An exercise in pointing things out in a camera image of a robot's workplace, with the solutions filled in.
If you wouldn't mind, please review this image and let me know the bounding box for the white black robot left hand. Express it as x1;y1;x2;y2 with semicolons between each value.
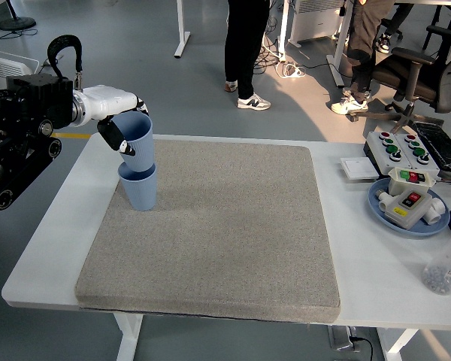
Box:
80;85;151;157

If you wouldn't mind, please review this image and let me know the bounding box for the blue ribbed plastic cup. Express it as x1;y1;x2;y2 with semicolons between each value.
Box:
117;163;159;212
110;111;157;174

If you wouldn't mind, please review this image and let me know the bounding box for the white panel heater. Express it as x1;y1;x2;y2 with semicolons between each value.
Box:
288;0;347;48
0;47;41;91

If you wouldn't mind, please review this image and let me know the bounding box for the white desk leg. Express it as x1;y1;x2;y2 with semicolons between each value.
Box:
276;0;291;63
174;0;192;59
326;0;356;89

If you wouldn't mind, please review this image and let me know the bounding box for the black round stand base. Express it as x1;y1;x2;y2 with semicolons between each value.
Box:
0;0;38;32

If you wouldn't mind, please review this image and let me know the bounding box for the standing person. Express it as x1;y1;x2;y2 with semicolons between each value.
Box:
224;0;272;111

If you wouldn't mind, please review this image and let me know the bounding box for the grey-brown mat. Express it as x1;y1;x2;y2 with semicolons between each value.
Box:
74;138;342;324

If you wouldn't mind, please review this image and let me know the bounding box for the white table leg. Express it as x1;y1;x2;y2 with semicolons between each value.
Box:
112;311;144;361
377;329;420;361

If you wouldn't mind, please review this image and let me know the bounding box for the seated person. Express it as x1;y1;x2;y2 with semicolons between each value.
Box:
330;0;414;116

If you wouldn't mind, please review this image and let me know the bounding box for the white four-button control box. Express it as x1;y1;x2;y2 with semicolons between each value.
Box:
393;132;441;174
362;131;414;177

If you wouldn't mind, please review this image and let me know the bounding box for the white pipe fitting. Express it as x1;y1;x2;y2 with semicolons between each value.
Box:
374;190;394;211
424;196;448;226

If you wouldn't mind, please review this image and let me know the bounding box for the blue plate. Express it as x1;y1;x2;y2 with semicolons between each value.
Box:
367;177;451;238

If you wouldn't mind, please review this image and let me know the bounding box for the black keyboard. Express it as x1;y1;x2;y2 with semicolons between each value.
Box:
413;122;451;174

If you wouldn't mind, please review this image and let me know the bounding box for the black office chair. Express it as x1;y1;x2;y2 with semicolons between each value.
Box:
349;24;451;135

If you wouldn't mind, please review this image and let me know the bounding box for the clear bottle red cap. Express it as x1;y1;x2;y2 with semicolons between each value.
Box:
420;226;451;296

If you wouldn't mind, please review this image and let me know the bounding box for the white wall switch plate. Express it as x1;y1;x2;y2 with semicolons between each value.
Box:
340;156;380;182

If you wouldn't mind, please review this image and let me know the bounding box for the white green-red switch box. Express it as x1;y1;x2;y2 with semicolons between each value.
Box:
387;167;440;196

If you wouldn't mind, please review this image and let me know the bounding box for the grey red-black switch box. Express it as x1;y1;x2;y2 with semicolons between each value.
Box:
383;189;434;231

